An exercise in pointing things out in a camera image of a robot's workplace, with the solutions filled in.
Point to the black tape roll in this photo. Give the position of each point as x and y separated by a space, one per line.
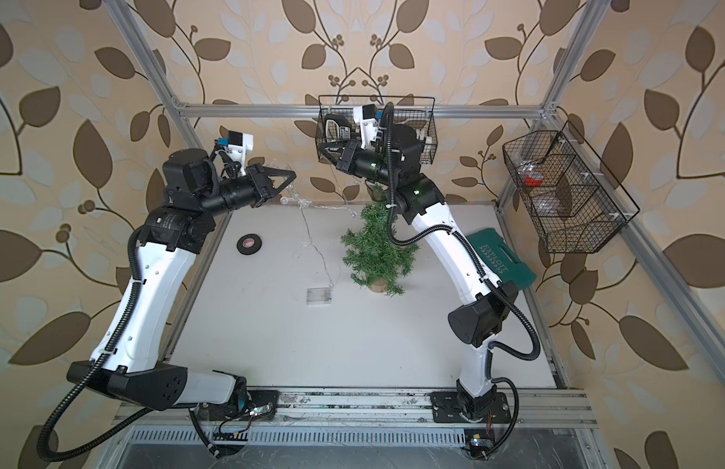
249 244

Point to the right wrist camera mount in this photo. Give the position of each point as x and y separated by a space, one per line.
365 117

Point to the side black wire basket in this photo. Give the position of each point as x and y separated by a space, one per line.
581 204

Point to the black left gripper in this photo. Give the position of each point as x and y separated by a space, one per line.
262 191

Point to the clear battery box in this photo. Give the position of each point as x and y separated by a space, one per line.
317 296

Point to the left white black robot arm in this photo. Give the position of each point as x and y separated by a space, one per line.
200 185

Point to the small green christmas tree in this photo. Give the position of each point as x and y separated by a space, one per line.
375 262

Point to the red item in basket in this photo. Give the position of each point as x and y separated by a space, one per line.
530 176

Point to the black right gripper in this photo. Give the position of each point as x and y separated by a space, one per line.
348 162

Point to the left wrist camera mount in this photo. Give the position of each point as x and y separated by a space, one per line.
233 151

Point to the clear wire string lights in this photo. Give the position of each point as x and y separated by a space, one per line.
303 230

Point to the green plastic tool case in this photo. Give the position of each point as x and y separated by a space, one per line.
496 254

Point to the aluminium frame post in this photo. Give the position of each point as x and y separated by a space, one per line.
123 18

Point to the back black wire basket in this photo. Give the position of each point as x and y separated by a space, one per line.
414 121

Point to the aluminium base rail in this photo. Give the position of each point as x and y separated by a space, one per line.
391 407

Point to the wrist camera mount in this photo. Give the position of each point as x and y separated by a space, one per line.
233 151
365 117

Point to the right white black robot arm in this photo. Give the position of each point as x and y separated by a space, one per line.
388 147

